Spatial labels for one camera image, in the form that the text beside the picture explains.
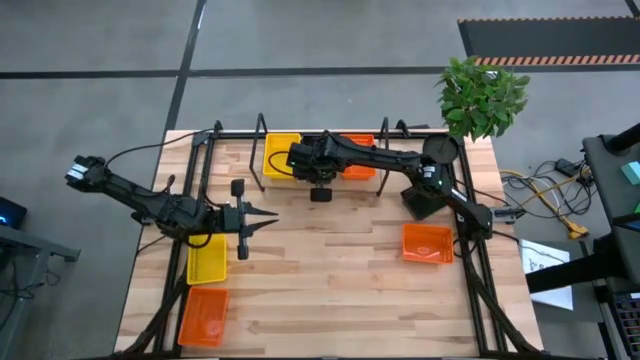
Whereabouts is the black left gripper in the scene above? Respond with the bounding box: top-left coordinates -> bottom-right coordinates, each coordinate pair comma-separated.
219,178 -> 280,261

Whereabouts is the orange slotted plastic basket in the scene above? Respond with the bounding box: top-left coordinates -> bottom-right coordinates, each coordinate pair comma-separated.
338,133 -> 378,181
401,223 -> 455,266
177,286 -> 231,349

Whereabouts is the yellow slotted plastic basket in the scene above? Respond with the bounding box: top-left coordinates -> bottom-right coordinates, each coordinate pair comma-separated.
263,132 -> 303,180
186,232 -> 229,286

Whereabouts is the black slotted plastic basket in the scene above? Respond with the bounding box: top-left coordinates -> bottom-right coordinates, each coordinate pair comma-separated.
400,185 -> 442,222

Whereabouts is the green potted plant black pot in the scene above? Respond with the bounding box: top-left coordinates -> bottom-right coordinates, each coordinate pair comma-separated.
422,54 -> 532,166

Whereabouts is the small black clamp device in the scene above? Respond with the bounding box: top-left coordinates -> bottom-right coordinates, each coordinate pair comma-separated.
492,206 -> 527,225

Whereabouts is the grey desk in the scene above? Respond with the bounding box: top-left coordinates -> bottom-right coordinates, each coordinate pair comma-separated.
0,219 -> 82,360

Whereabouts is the white paper sheet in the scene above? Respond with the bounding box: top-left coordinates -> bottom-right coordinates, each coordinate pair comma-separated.
518,238 -> 576,312

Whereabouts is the black device blue light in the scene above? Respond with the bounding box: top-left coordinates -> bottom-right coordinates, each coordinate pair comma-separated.
0,195 -> 29,231

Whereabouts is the black power brick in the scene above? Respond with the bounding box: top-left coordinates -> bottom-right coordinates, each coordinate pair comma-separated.
554,157 -> 582,177

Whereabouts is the black hazard striped floor mat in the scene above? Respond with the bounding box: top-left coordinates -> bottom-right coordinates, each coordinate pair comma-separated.
456,16 -> 640,67

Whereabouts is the black desk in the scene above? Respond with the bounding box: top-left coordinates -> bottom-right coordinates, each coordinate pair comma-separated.
524,122 -> 640,296

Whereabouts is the teal object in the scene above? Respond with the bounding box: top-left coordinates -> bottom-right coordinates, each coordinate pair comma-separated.
620,160 -> 640,186

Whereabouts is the dark keyboard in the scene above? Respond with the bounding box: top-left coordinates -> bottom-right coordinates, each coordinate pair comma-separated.
602,287 -> 640,360

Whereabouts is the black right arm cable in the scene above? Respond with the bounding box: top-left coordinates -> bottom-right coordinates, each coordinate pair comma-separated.
266,149 -> 297,178

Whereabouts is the black metal rig frame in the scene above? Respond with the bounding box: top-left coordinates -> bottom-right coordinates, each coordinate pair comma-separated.
113,118 -> 547,360

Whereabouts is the long black left arm cable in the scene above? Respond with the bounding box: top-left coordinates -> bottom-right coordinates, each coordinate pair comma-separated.
103,127 -> 217,170

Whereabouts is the yellow floor cable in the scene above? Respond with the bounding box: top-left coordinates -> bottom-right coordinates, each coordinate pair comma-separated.
499,168 -> 591,241

